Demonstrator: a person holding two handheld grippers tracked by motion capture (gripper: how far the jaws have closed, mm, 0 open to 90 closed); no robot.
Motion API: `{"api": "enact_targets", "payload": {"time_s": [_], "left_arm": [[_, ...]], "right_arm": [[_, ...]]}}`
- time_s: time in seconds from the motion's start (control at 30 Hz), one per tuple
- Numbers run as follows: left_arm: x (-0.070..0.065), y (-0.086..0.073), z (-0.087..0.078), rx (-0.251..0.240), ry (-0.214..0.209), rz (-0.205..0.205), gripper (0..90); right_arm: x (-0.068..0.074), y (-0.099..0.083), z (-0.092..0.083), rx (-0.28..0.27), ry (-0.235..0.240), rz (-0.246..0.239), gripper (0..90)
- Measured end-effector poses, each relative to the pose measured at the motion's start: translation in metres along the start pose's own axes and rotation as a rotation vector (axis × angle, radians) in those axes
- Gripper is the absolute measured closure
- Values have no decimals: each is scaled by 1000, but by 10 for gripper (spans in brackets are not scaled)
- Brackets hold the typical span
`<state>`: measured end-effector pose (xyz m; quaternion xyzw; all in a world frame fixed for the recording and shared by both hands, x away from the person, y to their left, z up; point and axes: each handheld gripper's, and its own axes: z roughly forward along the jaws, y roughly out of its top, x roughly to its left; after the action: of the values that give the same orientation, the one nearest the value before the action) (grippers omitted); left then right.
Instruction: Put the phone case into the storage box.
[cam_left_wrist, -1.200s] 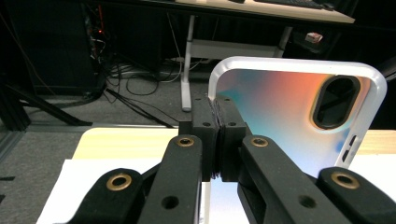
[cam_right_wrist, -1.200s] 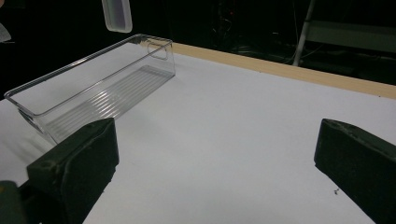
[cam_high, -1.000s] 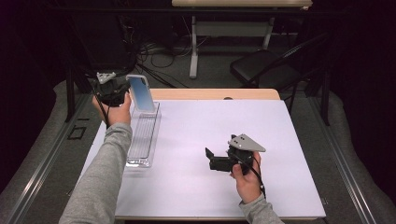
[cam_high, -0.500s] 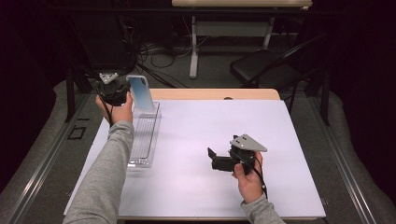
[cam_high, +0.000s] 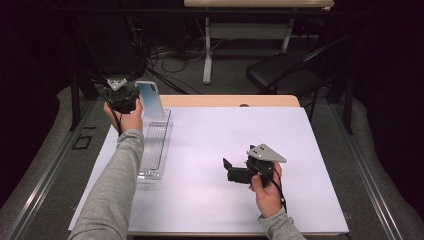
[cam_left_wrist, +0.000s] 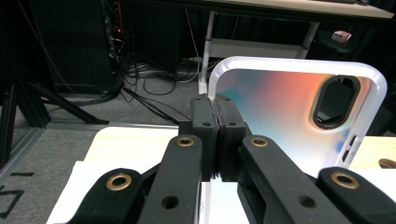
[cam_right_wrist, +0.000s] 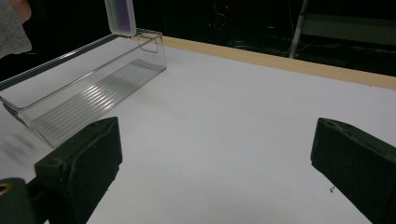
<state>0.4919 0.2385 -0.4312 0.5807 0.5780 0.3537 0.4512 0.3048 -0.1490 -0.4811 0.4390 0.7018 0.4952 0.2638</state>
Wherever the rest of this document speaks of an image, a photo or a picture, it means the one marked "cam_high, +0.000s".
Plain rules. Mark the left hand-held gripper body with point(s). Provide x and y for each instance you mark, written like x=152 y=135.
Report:
x=121 y=96

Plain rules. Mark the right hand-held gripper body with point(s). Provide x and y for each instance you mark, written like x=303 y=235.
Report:
x=265 y=153

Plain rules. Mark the phone case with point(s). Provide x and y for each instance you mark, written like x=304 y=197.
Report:
x=150 y=100

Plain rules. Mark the clear plastic box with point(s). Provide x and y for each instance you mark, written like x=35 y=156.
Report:
x=156 y=146

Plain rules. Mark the person's left hand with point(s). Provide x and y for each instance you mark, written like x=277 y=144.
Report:
x=131 y=121

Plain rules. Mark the person's right hand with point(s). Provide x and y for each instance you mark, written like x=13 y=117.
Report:
x=268 y=200

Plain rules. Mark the white board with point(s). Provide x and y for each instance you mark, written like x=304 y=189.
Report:
x=216 y=133

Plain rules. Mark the black metal stand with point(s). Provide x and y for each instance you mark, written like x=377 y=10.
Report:
x=75 y=103

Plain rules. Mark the wooden table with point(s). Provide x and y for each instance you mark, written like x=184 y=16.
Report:
x=216 y=100

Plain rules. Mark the black folding chair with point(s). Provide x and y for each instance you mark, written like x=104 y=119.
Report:
x=276 y=70

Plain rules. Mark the white legged desk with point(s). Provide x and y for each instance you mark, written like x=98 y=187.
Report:
x=256 y=3

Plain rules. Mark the aluminium floor rail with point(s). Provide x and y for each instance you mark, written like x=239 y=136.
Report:
x=46 y=176
x=368 y=176

